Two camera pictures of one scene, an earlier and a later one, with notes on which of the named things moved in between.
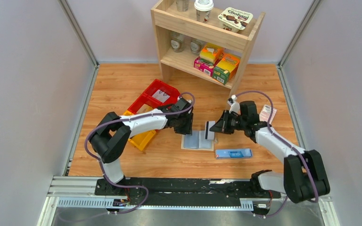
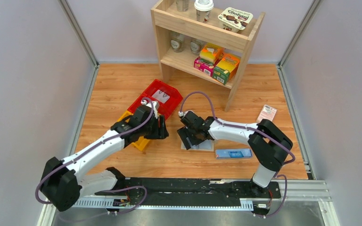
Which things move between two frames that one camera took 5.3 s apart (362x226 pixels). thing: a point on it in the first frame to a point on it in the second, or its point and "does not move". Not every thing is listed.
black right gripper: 228,121 to 189,134
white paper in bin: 160,96 does not move
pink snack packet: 265,113 does not move
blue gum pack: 232,153 does not move
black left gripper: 185,124 to 157,130
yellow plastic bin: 140,141 does not move
